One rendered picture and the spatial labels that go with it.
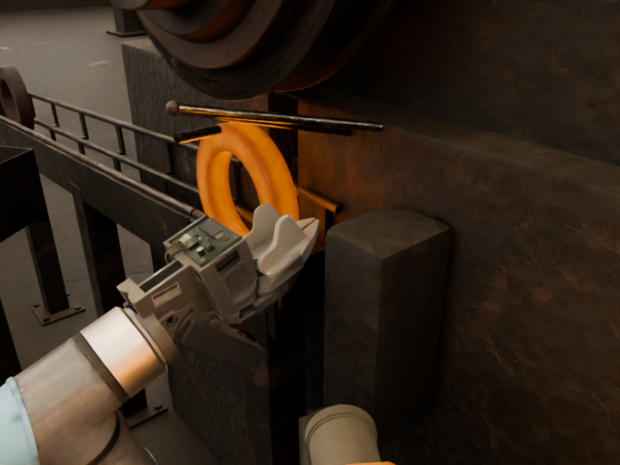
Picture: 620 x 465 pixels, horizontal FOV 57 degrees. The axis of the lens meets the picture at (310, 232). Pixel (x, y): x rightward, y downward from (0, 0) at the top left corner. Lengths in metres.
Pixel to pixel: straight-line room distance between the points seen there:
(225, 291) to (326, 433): 0.16
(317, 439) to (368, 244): 0.17
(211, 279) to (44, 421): 0.17
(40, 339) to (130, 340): 1.35
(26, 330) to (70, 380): 1.40
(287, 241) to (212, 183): 0.21
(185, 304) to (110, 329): 0.07
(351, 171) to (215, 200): 0.21
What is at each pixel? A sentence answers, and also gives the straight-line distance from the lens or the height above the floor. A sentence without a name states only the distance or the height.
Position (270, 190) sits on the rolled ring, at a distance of 0.63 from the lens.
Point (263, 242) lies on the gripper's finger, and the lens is 0.61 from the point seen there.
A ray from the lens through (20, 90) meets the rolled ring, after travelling 1.64.
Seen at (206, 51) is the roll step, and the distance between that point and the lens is 0.61.
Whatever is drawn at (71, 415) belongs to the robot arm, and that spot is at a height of 0.69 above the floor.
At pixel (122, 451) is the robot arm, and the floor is 0.63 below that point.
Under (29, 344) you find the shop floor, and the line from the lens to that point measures 1.86.
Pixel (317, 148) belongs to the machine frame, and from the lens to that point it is 0.68.
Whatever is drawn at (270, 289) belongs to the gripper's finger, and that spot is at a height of 0.73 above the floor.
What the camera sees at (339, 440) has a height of 0.69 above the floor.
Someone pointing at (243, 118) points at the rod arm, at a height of 0.89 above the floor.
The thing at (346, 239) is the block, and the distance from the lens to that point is 0.51.
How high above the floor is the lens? 1.04
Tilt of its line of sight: 27 degrees down
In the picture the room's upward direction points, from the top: straight up
